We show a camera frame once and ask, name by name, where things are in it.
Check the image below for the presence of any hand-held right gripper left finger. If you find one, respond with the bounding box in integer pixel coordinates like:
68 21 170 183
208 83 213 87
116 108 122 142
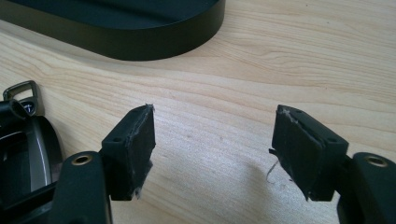
100 104 157 202

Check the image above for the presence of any black oval tray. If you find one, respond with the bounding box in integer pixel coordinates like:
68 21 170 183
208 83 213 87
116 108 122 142
0 0 227 62

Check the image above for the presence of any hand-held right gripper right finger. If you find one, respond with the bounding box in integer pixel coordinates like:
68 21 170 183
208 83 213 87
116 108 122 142
268 104 350 203

